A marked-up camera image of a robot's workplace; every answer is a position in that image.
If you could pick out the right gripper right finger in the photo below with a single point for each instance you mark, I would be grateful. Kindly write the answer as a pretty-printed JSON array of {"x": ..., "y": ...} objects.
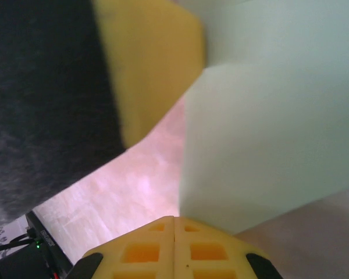
[{"x": 209, "y": 255}]

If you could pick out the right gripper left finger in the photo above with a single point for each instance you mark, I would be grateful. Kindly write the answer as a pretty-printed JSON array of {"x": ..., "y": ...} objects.
[{"x": 139, "y": 255}]

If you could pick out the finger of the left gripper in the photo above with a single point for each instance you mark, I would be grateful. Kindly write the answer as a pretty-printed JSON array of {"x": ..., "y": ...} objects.
[{"x": 75, "y": 87}]

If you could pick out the light green paper sheet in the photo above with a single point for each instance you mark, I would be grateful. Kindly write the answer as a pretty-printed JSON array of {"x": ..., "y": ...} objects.
[{"x": 264, "y": 116}]

